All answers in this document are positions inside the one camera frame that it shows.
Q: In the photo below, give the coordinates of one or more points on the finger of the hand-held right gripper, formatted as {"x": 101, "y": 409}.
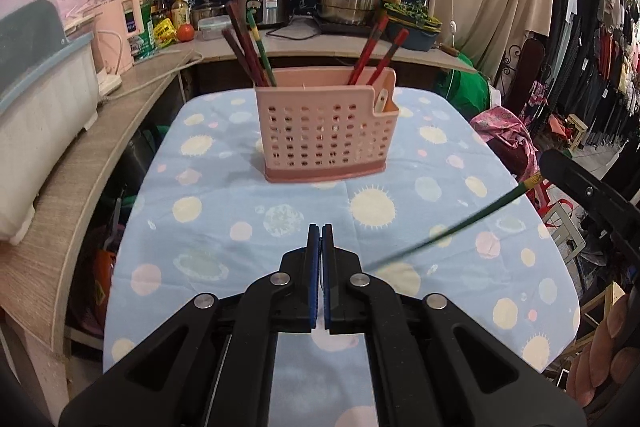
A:
{"x": 570, "y": 179}

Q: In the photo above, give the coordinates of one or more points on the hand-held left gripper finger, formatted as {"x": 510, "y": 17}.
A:
{"x": 326, "y": 287}
{"x": 314, "y": 287}

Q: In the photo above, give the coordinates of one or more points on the green chopstick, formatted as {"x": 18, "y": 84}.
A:
{"x": 261, "y": 49}
{"x": 450, "y": 226}

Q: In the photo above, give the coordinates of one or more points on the pink perforated utensil basket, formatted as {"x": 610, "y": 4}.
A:
{"x": 320, "y": 142}

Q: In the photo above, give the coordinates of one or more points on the bright red chopstick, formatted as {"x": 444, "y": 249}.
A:
{"x": 388, "y": 57}
{"x": 366, "y": 52}

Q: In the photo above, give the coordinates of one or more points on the dark red chopstick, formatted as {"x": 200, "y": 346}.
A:
{"x": 235, "y": 52}
{"x": 236, "y": 19}
{"x": 243, "y": 24}

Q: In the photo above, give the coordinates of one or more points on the person's right hand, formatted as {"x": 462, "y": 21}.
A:
{"x": 600, "y": 357}

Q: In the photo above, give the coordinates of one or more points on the red stool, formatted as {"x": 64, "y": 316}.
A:
{"x": 542, "y": 194}

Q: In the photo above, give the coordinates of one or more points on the wooden stool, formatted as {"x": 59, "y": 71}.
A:
{"x": 575, "y": 124}

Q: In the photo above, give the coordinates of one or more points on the pink patterned cloth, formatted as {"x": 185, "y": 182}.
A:
{"x": 505, "y": 132}

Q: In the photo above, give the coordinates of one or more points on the dark chair back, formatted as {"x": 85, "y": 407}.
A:
{"x": 534, "y": 62}

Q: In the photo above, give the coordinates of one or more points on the blue printed tablecloth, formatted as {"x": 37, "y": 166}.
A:
{"x": 225, "y": 187}

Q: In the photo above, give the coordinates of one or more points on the green bag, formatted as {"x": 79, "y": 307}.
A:
{"x": 465, "y": 92}

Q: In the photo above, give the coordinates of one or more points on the hanging clothes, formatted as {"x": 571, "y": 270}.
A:
{"x": 590, "y": 32}

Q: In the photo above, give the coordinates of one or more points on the orange bag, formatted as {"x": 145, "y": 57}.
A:
{"x": 102, "y": 282}

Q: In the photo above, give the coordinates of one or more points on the blue planter with plants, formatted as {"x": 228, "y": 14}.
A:
{"x": 410, "y": 38}

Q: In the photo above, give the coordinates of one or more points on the wooden counter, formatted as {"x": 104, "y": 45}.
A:
{"x": 75, "y": 187}

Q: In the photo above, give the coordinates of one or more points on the black cooktop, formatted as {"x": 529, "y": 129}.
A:
{"x": 345, "y": 28}

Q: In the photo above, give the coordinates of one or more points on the clear food container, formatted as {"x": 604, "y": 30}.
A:
{"x": 215, "y": 24}

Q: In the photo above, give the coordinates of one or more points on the red tomato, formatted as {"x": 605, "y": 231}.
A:
{"x": 185, "y": 33}

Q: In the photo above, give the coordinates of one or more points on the small steel pot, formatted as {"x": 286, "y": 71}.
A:
{"x": 205, "y": 13}

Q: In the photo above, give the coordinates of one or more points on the yellow packet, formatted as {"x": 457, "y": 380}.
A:
{"x": 164, "y": 33}

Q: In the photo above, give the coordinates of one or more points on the green white canister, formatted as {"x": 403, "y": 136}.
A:
{"x": 145, "y": 39}

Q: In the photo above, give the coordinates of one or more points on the yellow oil bottle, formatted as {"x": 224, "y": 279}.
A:
{"x": 180, "y": 12}

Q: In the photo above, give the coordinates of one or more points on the white dish drainer teal lid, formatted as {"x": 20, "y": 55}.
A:
{"x": 45, "y": 117}

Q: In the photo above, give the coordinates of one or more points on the pink small appliance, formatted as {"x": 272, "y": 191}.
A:
{"x": 117, "y": 32}

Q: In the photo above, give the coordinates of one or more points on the dark glass bottle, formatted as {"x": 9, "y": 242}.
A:
{"x": 161, "y": 2}

